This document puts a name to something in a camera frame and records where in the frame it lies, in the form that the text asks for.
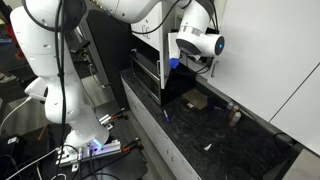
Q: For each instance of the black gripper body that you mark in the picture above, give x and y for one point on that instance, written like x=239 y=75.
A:
x=195 y=60

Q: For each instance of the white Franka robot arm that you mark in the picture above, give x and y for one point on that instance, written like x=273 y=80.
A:
x=60 y=100

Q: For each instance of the white lower cabinet row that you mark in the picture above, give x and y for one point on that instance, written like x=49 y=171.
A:
x=156 y=140

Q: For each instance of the flat brown cardboard box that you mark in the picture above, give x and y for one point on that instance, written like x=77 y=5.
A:
x=196 y=98

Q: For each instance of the small white label card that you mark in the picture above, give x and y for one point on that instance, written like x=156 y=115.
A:
x=190 y=105

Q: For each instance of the dark blue cup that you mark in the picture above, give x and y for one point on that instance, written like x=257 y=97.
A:
x=214 y=104

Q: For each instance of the black steel microwave oven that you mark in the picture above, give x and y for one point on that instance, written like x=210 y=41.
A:
x=146 y=80

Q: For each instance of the dark blue squeeze bottle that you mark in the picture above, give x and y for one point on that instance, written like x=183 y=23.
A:
x=229 y=106

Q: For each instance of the blue marker pen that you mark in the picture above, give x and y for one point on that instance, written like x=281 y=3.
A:
x=166 y=116

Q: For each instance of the red brown squeeze bottle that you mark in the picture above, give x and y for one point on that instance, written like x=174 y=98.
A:
x=232 y=111

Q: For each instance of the clear white squeeze bottle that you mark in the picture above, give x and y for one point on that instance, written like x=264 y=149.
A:
x=235 y=119

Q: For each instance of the tall black panel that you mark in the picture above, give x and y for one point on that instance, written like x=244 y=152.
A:
x=110 y=60

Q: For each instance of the white paper scrap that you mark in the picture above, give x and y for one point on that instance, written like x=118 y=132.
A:
x=208 y=147

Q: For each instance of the black clamp orange grip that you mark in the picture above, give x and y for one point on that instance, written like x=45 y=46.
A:
x=120 y=115
x=131 y=145

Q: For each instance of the black robot cart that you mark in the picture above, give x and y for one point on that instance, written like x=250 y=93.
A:
x=133 y=166

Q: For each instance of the white wrist mount blue end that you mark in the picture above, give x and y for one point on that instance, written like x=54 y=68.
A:
x=174 y=46

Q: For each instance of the silver metal bracket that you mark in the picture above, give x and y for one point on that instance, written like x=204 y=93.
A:
x=106 y=120

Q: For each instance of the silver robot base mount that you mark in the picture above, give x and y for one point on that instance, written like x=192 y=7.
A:
x=106 y=148

